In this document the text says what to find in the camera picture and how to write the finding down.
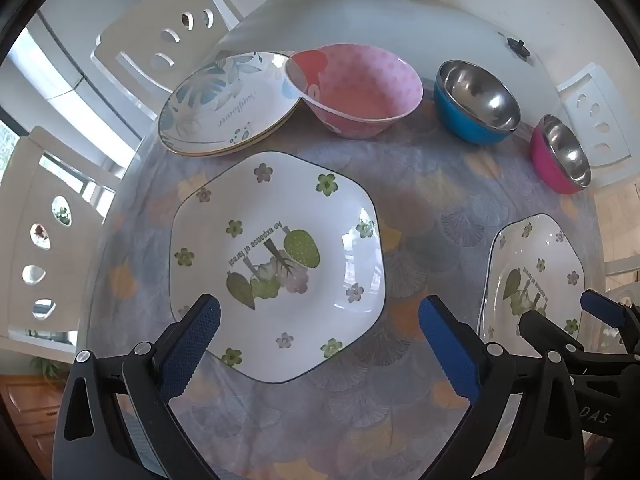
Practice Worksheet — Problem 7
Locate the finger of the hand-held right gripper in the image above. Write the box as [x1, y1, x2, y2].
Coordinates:
[580, 289, 640, 357]
[518, 309, 584, 359]

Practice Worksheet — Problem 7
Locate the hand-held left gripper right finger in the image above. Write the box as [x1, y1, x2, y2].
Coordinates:
[418, 295, 586, 480]

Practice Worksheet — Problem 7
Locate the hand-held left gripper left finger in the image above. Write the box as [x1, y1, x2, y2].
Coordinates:
[52, 294, 222, 480]

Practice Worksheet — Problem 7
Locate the hexagonal floral plate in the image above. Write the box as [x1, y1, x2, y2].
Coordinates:
[477, 214, 586, 356]
[169, 151, 388, 386]

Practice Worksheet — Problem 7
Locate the pink steel bowl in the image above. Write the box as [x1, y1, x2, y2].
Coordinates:
[530, 114, 592, 195]

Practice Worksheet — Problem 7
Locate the round gold rim plate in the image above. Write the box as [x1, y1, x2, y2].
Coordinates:
[161, 110, 301, 159]

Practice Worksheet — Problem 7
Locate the blue steel bowl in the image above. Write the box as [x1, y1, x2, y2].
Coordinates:
[433, 60, 522, 146]

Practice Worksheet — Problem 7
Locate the round blue leaf plate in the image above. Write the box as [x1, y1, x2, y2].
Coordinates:
[158, 51, 303, 148]

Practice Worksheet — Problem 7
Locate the pink plastic bowl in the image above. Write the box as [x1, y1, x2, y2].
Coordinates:
[284, 44, 424, 139]

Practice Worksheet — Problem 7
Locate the scale pattern tablecloth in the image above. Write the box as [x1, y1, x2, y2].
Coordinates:
[87, 75, 606, 480]

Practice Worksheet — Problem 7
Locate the wooden cabinet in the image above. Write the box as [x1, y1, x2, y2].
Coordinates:
[0, 372, 76, 476]

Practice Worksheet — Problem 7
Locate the white dining chair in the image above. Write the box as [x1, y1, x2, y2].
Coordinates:
[556, 62, 633, 168]
[0, 125, 132, 346]
[90, 0, 246, 121]

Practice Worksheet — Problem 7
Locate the small black lid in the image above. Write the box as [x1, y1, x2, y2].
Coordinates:
[506, 36, 530, 63]

